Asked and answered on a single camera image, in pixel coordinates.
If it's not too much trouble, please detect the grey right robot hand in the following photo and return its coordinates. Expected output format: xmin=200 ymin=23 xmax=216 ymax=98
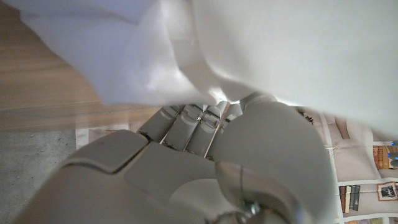
xmin=12 ymin=91 xmax=340 ymax=224

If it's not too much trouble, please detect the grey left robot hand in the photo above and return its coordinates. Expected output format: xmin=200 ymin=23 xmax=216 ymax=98
xmin=387 ymin=139 xmax=398 ymax=169

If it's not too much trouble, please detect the white cloth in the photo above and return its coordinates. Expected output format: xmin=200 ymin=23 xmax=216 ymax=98
xmin=0 ymin=0 xmax=398 ymax=138

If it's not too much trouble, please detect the printed bookshelf backdrop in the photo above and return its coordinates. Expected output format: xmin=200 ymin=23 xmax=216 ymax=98
xmin=74 ymin=105 xmax=398 ymax=224

